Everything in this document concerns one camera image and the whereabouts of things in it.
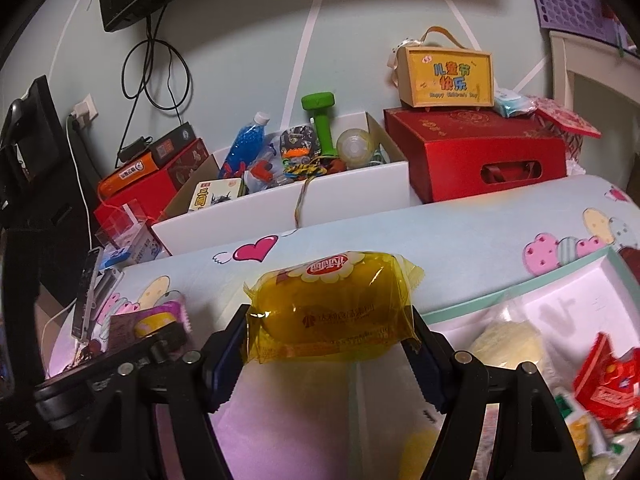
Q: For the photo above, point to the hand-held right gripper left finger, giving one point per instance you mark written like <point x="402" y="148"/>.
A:
<point x="222" y="370"/>

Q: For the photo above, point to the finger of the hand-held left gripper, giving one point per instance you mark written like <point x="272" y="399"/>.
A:
<point x="167" y="342"/>

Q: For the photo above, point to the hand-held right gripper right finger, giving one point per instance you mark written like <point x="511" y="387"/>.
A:
<point x="425" y="380"/>

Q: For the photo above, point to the pink snack packet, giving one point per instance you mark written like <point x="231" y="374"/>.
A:
<point x="145" y="322"/>

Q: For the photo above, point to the clear round bun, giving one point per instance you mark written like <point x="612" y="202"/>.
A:
<point x="507" y="352"/>

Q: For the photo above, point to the yellow bread packet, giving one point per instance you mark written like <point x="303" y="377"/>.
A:
<point x="335" y="305"/>

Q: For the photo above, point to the white tray with teal rim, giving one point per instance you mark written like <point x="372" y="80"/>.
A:
<point x="550" y="300"/>

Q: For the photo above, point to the red cake packet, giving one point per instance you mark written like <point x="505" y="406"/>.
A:
<point x="610" y="385"/>

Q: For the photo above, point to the white power bank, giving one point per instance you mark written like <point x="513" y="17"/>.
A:
<point x="107" y="290"/>

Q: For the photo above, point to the black smartphone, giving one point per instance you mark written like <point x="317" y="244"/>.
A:
<point x="85" y="295"/>

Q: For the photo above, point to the blue white small box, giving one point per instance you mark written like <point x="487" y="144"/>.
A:
<point x="130" y="250"/>

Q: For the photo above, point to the clear plastic box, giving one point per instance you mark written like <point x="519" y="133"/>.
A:
<point x="120" y="225"/>

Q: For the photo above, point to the red flat box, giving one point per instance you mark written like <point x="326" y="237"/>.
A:
<point x="150" y="200"/>

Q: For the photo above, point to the white cardboard box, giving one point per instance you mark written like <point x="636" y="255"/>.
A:
<point x="250" y="220"/>

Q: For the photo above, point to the card game box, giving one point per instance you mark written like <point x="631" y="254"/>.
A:
<point x="215" y="194"/>

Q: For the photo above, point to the orange box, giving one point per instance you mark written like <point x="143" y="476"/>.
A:
<point x="125" y="177"/>

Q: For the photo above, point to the black power adapter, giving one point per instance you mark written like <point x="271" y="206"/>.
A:
<point x="135" y="149"/>

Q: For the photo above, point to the dark box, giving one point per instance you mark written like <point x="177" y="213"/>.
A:
<point x="172" y="145"/>

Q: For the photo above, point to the colourful toy pile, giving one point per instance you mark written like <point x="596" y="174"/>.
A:
<point x="310" y="165"/>

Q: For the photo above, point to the red gift box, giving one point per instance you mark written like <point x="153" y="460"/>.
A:
<point x="465" y="150"/>

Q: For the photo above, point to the camouflage ball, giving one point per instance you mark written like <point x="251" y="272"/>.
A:
<point x="299" y="144"/>

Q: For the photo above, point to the clear tape roll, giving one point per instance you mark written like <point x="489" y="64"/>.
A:
<point x="354" y="147"/>

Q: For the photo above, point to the green dumbbell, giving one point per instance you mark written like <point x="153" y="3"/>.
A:
<point x="322" y="115"/>

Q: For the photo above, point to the blue tissue packet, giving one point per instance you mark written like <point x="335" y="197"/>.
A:
<point x="515" y="102"/>

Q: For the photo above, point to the red patterned card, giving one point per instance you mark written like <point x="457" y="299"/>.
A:
<point x="570" y="115"/>

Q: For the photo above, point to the wall socket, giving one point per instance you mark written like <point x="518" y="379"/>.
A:
<point x="84" y="110"/>

